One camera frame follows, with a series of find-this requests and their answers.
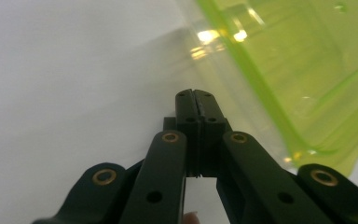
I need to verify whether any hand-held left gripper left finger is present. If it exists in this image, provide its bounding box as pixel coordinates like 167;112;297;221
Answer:
162;89;202;177

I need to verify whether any green plastic food container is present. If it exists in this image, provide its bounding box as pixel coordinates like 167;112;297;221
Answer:
174;0;358;179

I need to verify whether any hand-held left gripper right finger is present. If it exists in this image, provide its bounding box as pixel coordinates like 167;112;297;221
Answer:
193;89;233;179

